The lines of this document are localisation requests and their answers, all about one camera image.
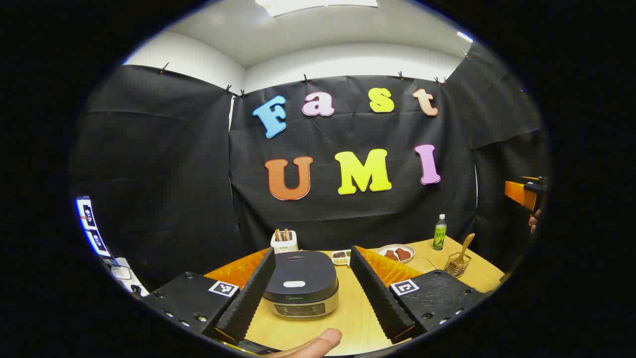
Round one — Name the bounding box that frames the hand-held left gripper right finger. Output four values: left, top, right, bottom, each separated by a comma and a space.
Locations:
349, 245, 490, 345

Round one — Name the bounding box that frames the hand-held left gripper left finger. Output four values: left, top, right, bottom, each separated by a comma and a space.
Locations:
142, 247, 277, 344

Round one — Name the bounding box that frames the dark grey rice cooker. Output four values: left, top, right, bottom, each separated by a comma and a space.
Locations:
262, 250, 340, 319

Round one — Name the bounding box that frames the wooden spoon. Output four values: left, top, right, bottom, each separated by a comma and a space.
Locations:
456, 233, 476, 267

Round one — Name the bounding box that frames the metal wire chopstick holder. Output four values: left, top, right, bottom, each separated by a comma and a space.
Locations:
444, 252, 472, 278

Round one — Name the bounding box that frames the white round plate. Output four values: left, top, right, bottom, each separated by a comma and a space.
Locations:
377, 244, 415, 264

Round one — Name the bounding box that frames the white toaster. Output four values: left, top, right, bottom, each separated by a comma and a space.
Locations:
270, 229, 299, 254

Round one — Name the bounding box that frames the green drink bottle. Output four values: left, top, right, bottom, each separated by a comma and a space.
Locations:
433, 214, 447, 251

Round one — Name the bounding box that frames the white side desk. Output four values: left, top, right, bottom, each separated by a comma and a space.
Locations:
110, 259, 150, 296

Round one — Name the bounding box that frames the computer monitor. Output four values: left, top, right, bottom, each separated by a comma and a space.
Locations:
76, 197, 112, 258

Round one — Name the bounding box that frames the large ceiling light panel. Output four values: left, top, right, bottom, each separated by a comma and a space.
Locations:
255, 0, 378, 18

